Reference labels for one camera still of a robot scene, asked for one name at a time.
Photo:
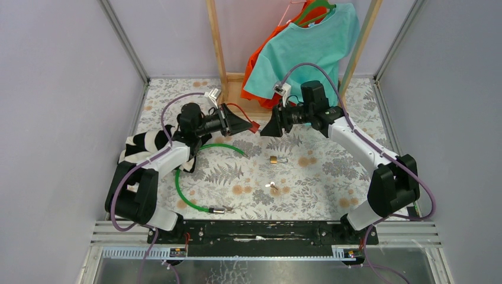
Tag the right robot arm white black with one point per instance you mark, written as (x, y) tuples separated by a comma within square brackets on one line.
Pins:
[(392, 185)]

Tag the wooden clothes rack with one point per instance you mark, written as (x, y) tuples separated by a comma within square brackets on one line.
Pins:
[(231, 83)]

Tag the orange garment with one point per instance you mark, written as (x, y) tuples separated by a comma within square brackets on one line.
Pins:
[(265, 102)]

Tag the brass padlock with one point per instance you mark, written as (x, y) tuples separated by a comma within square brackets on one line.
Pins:
[(278, 160)]

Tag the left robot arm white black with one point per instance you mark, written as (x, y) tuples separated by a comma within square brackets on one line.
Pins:
[(150, 156)]

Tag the black white striped cloth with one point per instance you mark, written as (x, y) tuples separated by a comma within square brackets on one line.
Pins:
[(143, 145)]

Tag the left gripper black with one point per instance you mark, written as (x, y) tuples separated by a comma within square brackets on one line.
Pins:
[(229, 123)]

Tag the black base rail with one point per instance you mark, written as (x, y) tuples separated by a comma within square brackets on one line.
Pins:
[(251, 238)]

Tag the teal t-shirt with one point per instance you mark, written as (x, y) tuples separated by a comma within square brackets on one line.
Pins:
[(324, 44)]

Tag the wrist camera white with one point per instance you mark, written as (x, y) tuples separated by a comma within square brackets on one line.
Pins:
[(212, 96), (284, 90)]

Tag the red cable lock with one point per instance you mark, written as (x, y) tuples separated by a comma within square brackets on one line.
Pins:
[(255, 126)]

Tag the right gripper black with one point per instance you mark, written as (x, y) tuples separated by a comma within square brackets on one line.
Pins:
[(273, 128)]

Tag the pink hanger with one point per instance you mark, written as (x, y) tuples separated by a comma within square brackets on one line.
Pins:
[(292, 10)]

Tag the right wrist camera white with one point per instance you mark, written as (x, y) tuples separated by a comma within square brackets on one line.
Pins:
[(284, 90)]

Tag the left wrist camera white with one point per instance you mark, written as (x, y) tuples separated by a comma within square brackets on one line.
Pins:
[(212, 96)]

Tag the green hanger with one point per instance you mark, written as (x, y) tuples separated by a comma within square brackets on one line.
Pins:
[(315, 5)]

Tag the floral table mat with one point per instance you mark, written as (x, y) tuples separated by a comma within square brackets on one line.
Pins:
[(321, 180)]

